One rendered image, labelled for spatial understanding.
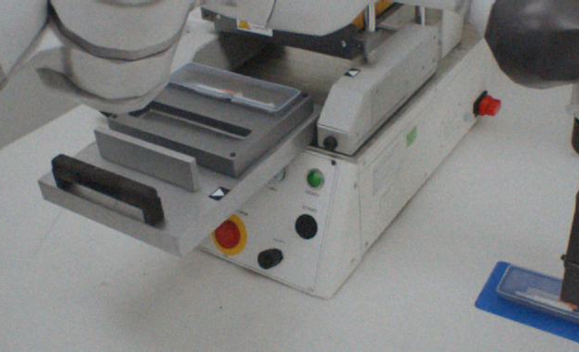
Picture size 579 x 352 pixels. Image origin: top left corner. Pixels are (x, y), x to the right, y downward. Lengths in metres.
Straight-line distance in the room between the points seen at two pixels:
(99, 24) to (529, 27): 0.38
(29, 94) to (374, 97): 1.73
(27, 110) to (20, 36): 1.96
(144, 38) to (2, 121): 1.93
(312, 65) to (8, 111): 1.51
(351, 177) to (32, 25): 0.48
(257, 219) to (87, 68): 0.46
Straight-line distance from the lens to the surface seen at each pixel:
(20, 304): 1.12
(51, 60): 0.64
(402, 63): 1.02
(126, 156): 0.90
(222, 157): 0.86
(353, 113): 0.94
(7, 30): 0.60
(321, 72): 1.15
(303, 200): 0.99
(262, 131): 0.89
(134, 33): 0.59
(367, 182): 1.00
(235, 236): 1.05
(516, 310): 1.01
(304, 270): 1.01
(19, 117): 2.55
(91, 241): 1.18
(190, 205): 0.83
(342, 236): 0.98
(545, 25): 0.72
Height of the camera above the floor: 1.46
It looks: 35 degrees down
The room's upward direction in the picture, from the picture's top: 6 degrees counter-clockwise
